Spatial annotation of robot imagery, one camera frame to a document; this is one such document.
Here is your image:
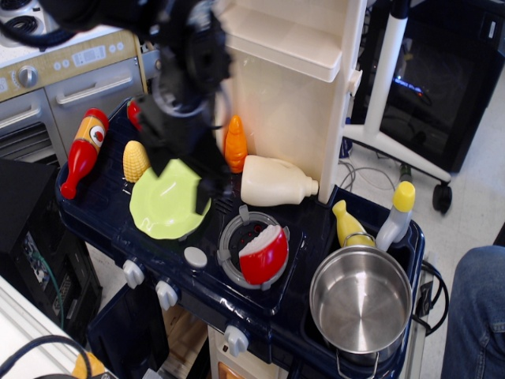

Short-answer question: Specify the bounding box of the light green toy plate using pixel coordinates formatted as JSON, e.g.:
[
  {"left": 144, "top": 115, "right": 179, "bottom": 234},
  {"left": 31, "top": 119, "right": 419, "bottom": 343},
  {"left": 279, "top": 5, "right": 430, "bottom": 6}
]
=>
[{"left": 129, "top": 159, "right": 211, "bottom": 240}]

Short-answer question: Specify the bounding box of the cream toy milk bottle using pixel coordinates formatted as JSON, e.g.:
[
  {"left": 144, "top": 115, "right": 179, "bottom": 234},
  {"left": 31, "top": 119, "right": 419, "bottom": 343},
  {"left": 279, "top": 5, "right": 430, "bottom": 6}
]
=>
[{"left": 240, "top": 155, "right": 319, "bottom": 207}]

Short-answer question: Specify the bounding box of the red toy ketchup bottle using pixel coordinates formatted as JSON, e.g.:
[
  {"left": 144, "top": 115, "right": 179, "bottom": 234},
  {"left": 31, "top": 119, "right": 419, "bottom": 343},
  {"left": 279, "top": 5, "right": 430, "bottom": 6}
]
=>
[{"left": 60, "top": 108, "right": 109, "bottom": 200}]

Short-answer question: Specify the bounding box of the grey middle stove knob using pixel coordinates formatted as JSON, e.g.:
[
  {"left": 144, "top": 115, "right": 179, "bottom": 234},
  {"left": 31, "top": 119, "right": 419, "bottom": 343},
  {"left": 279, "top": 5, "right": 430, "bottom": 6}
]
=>
[{"left": 155, "top": 280, "right": 180, "bottom": 311}]

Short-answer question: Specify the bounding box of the stainless steel pot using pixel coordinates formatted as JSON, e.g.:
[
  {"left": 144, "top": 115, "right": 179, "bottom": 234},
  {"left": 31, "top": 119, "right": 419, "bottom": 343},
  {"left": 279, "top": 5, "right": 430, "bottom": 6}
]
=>
[{"left": 309, "top": 243, "right": 413, "bottom": 378}]

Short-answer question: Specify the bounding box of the orange toy carrot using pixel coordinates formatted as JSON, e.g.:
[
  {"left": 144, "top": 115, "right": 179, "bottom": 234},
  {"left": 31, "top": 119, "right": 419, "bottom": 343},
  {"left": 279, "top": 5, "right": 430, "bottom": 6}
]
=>
[{"left": 224, "top": 115, "right": 248, "bottom": 174}]

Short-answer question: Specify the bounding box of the grey stove knob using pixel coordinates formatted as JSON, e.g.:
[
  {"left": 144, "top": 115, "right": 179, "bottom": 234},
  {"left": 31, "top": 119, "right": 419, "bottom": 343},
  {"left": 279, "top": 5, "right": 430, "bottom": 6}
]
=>
[
  {"left": 122, "top": 260, "right": 145, "bottom": 289},
  {"left": 224, "top": 325, "right": 249, "bottom": 358},
  {"left": 155, "top": 280, "right": 180, "bottom": 311}
]

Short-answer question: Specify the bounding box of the black monitor screen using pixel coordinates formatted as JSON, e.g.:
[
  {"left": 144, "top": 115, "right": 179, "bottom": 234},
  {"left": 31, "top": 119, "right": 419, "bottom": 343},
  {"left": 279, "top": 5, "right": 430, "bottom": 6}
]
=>
[{"left": 350, "top": 0, "right": 505, "bottom": 174}]

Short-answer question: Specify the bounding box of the yellow toy on table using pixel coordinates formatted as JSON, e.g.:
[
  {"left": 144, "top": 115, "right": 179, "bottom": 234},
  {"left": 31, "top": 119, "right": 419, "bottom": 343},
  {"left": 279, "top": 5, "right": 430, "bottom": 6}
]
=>
[{"left": 72, "top": 352, "right": 106, "bottom": 379}]

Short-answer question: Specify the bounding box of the black braided cable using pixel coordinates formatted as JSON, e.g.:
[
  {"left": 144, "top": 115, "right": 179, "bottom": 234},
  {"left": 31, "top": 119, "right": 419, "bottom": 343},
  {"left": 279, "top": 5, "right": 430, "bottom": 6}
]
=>
[{"left": 0, "top": 334, "right": 94, "bottom": 379}]

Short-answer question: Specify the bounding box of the white rolling stand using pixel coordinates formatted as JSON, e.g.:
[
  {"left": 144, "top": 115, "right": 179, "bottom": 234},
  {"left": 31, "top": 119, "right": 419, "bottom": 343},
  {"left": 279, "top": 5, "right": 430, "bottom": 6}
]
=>
[{"left": 342, "top": 0, "right": 454, "bottom": 215}]

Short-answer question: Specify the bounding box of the navy blue toy kitchen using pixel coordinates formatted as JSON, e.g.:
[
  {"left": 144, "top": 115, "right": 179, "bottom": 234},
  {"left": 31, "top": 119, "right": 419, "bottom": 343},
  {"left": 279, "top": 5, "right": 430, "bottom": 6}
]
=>
[{"left": 59, "top": 104, "right": 408, "bottom": 378}]

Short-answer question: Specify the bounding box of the grey right stove knob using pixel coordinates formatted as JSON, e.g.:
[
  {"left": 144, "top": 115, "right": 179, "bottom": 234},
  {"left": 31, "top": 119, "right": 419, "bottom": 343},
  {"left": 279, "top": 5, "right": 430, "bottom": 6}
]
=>
[{"left": 224, "top": 325, "right": 249, "bottom": 358}]

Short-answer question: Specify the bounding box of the black computer case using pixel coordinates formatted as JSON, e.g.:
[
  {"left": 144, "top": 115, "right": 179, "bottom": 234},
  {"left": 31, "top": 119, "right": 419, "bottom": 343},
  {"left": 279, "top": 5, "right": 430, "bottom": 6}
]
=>
[{"left": 1, "top": 159, "right": 102, "bottom": 343}]

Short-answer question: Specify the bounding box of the red and white toy sushi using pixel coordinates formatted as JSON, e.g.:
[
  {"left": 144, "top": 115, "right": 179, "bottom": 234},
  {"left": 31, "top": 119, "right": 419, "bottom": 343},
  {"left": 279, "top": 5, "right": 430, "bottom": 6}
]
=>
[{"left": 238, "top": 225, "right": 289, "bottom": 285}]

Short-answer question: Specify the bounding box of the grey round toy button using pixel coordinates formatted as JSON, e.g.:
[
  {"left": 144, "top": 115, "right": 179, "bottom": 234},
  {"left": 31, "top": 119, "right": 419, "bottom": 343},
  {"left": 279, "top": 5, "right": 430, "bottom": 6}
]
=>
[{"left": 184, "top": 246, "right": 208, "bottom": 269}]

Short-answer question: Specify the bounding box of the grey bottle with yellow cap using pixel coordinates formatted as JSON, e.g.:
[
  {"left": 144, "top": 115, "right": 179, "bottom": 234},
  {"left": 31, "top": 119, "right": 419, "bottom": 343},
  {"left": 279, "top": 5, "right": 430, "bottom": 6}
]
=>
[{"left": 376, "top": 181, "right": 416, "bottom": 251}]

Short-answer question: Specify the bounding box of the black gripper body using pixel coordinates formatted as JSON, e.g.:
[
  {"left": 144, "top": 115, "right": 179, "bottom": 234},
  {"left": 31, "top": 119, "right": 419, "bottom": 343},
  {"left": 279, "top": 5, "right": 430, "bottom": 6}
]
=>
[{"left": 136, "top": 95, "right": 230, "bottom": 186}]

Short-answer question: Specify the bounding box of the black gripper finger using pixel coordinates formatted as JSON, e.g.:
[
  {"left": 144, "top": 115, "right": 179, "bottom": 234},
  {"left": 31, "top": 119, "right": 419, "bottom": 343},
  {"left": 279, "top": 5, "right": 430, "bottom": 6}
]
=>
[
  {"left": 195, "top": 178, "right": 215, "bottom": 214},
  {"left": 148, "top": 148, "right": 174, "bottom": 177}
]

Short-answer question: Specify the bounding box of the cream toy kitchen shelf tower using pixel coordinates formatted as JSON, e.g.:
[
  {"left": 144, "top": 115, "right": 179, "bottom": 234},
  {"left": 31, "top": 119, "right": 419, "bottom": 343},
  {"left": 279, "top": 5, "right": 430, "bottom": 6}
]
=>
[{"left": 214, "top": 1, "right": 366, "bottom": 203}]

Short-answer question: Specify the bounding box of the grey toy stove burner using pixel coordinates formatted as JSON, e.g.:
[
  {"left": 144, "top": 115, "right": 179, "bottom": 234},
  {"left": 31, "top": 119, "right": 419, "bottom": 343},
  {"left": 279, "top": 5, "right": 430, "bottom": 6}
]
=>
[{"left": 218, "top": 205, "right": 290, "bottom": 291}]

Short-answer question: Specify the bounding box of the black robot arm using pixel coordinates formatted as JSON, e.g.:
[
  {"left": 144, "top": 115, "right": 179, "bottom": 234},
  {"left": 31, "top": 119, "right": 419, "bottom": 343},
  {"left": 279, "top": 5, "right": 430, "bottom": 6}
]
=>
[{"left": 41, "top": 1, "right": 231, "bottom": 214}]

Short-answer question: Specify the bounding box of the yellow toy squeeze bottle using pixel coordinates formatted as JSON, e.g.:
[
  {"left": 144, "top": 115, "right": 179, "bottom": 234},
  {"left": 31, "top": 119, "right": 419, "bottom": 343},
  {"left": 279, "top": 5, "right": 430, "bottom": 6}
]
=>
[{"left": 332, "top": 200, "right": 376, "bottom": 247}]

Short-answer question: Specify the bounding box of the blue jeans leg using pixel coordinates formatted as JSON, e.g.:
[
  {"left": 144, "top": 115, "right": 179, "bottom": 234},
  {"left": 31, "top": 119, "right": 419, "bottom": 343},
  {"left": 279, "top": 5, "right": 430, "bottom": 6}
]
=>
[{"left": 440, "top": 246, "right": 504, "bottom": 378}]

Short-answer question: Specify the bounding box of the yellow toy corn cob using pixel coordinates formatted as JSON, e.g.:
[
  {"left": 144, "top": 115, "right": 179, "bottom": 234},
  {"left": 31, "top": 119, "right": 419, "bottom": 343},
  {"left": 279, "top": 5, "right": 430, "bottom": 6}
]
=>
[{"left": 122, "top": 141, "right": 151, "bottom": 183}]

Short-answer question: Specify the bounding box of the red toy chili pepper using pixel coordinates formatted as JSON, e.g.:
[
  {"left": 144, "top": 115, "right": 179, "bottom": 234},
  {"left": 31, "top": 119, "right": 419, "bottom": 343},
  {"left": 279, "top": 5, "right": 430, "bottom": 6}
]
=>
[{"left": 126, "top": 99, "right": 142, "bottom": 131}]

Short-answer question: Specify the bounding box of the grey left stove knob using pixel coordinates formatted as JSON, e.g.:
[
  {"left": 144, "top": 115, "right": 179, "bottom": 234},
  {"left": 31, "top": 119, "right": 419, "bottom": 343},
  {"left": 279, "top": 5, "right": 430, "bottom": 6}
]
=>
[{"left": 122, "top": 260, "right": 145, "bottom": 289}]

